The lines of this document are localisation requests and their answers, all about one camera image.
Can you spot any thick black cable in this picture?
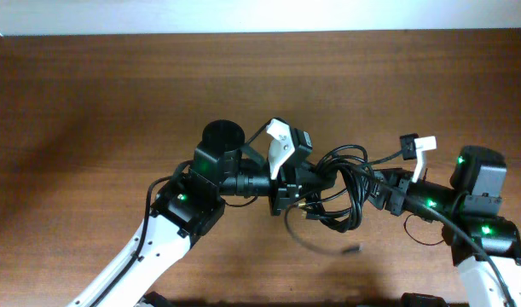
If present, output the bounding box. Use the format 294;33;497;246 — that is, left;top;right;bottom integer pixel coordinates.
304;144;374;234

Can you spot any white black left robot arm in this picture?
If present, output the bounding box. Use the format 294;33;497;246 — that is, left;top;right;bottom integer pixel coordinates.
70;118;336;306

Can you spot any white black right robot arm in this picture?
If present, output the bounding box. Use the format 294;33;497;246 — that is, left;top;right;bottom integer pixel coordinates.
371;145;521;306

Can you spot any black right camera cable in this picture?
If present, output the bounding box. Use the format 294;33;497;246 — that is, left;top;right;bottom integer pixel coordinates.
362;147;517;307

